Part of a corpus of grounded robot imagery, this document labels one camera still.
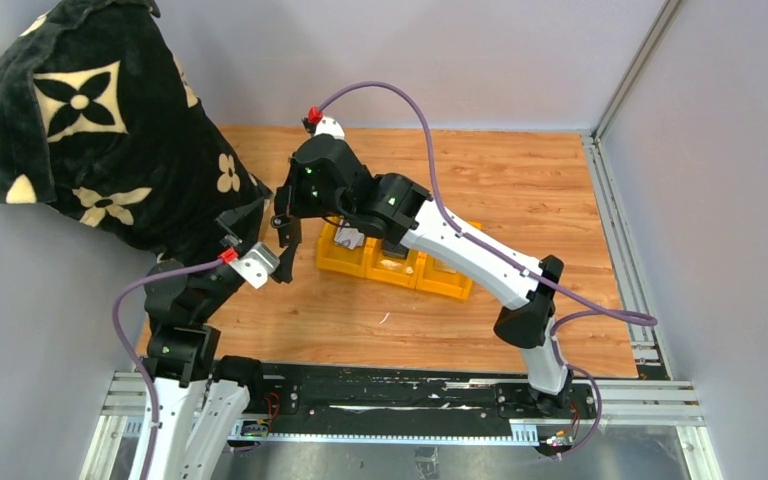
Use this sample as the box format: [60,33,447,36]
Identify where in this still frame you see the aluminium frame post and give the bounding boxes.
[591,0,685,143]

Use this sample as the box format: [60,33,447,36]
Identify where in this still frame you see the black floral blanket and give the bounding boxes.
[0,1,269,266]

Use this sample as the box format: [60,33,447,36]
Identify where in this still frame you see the yellow three-compartment bin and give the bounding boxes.
[315,218,473,300]

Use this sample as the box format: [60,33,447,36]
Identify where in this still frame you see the black wallet in middle bin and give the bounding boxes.
[381,241,409,260]

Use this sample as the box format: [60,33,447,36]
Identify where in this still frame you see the purple cable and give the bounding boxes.
[307,80,660,458]
[112,248,240,480]

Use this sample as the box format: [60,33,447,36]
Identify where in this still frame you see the beige cards in right bin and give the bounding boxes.
[435,260,458,274]

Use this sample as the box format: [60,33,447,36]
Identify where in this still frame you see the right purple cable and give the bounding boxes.
[307,80,660,458]

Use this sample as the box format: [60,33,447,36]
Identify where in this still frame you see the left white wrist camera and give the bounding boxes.
[230,242,279,289]

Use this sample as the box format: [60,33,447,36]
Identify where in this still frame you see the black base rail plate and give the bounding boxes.
[244,362,596,437]

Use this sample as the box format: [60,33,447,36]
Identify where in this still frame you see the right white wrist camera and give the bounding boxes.
[302,106,345,140]

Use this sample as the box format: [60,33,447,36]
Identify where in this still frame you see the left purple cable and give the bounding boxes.
[112,248,240,480]

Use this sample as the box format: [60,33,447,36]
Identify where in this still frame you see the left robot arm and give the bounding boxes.
[129,209,301,479]

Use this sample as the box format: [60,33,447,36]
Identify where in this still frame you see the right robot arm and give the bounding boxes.
[271,134,572,418]

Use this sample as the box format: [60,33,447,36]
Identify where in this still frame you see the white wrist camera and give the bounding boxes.
[230,242,279,289]
[302,106,345,140]

